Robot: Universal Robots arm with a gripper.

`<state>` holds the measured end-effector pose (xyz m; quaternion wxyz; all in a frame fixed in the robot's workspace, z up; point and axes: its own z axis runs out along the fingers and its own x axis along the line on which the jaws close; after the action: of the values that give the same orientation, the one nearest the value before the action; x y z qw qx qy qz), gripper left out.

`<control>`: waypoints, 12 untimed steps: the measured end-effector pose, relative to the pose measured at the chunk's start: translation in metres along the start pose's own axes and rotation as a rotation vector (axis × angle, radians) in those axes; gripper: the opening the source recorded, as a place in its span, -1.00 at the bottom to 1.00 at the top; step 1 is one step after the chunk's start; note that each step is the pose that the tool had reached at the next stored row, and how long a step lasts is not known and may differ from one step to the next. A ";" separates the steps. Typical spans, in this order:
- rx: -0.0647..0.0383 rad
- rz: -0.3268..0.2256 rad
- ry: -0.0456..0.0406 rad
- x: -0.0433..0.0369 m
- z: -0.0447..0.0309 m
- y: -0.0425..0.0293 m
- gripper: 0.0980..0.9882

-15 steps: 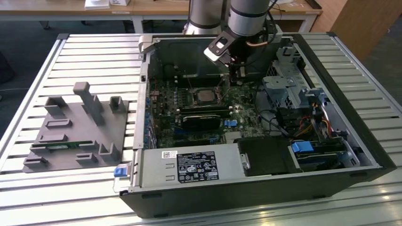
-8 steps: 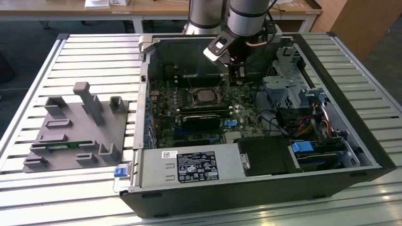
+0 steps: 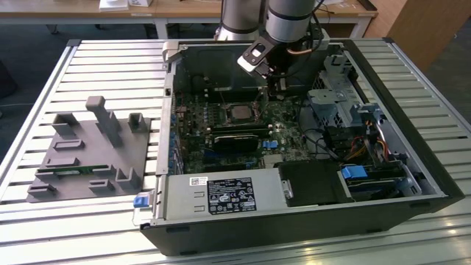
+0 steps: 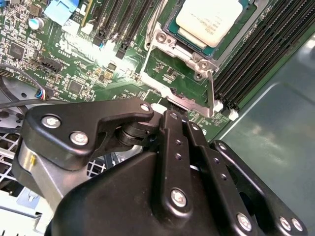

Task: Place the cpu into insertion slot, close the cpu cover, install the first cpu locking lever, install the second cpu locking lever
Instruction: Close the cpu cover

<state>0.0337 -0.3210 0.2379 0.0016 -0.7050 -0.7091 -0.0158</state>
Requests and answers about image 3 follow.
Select RAM slot white clips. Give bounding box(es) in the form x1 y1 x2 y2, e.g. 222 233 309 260
204 93 263 98
204 86 263 91

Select CPU socket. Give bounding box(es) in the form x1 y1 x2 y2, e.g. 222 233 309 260
223 102 266 125

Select metal drive cage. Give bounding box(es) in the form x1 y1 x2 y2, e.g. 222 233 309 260
306 52 383 130

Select green motherboard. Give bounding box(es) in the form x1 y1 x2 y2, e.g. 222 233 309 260
171 88 314 176

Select white paper sheets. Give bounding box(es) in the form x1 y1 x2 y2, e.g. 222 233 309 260
323 0 371 9

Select black graphics card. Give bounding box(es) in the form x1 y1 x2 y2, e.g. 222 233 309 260
212 134 259 153

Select wooden desk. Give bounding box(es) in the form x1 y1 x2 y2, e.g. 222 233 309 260
0 0 381 39

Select wooden cabinet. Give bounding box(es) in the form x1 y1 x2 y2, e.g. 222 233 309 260
362 0 471 73

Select black plastic shroud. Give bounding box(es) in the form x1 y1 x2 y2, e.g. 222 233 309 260
275 160 357 208

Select blue disk carrier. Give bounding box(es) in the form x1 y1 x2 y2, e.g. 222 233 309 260
341 165 369 182

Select silver power supply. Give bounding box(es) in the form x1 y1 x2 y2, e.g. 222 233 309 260
156 173 287 223

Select grey parts rack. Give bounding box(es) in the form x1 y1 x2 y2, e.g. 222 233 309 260
26 95 152 204

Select black open PC case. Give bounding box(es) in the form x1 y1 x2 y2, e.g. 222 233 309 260
139 38 466 256

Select blue case latch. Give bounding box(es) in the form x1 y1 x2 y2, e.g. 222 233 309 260
132 193 154 209

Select green RAM stick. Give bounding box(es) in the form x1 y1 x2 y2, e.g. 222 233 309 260
54 165 111 175

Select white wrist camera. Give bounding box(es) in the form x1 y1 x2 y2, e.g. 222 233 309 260
236 41 277 78

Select black cable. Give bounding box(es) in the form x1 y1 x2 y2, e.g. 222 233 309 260
301 128 346 161

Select coloured power wire bundle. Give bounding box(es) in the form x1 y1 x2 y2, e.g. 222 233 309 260
346 134 391 164

